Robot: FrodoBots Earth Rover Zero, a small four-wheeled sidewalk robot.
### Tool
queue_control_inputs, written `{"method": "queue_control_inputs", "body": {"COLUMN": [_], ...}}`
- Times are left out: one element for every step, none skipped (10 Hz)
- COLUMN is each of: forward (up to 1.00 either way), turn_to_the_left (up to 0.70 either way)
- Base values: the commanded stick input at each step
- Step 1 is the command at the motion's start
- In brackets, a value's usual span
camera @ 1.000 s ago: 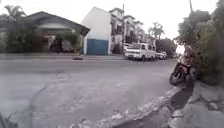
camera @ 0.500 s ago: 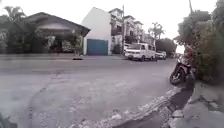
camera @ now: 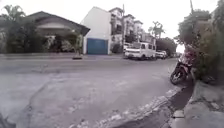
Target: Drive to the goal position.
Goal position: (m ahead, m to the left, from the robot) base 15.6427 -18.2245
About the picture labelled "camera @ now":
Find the green bushes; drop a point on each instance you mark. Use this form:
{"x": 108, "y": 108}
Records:
{"x": 208, "y": 46}

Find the white van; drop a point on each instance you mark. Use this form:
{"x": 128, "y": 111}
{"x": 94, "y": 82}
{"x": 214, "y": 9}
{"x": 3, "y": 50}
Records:
{"x": 140, "y": 51}

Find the row of multi-storey buildings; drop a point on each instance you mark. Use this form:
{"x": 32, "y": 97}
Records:
{"x": 128, "y": 30}

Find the white car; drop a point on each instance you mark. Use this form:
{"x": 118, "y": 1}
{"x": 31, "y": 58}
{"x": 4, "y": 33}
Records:
{"x": 161, "y": 54}

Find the red motorcycle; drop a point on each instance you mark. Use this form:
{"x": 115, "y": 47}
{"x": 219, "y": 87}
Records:
{"x": 180, "y": 70}

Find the white building with blue gate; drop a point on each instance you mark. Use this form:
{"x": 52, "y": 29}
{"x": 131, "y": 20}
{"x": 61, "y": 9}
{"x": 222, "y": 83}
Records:
{"x": 98, "y": 31}

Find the utility pole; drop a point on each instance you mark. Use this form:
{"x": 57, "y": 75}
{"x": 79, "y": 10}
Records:
{"x": 123, "y": 23}

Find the low house with dark roof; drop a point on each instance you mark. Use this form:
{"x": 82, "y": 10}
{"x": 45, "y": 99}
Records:
{"x": 55, "y": 28}

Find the palm tree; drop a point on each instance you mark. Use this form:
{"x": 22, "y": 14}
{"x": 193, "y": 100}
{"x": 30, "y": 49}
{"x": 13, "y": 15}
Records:
{"x": 156, "y": 30}
{"x": 13, "y": 30}

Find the dark green tree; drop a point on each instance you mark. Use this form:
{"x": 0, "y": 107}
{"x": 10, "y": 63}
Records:
{"x": 166, "y": 45}

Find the grey concrete pavement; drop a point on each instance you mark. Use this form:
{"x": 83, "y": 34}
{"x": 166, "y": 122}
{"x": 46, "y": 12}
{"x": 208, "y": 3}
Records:
{"x": 203, "y": 110}

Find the grey concrete road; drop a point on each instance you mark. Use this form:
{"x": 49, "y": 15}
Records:
{"x": 83, "y": 86}

